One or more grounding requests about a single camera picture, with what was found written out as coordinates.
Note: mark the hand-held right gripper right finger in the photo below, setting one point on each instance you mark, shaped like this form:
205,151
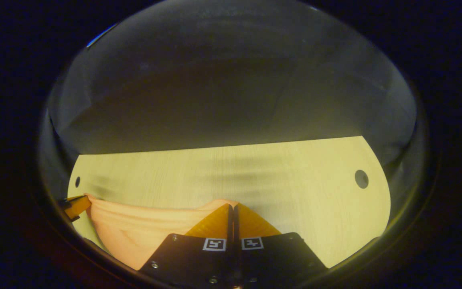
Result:
271,261

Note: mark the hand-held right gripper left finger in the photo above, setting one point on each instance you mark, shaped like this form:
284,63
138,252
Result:
199,261

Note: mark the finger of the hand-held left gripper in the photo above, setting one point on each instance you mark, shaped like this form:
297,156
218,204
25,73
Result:
76,205

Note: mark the orange T-shirt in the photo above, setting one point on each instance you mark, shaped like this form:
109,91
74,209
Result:
134,228

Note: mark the black backdrop cloth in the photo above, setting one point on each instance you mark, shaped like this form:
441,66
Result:
231,100

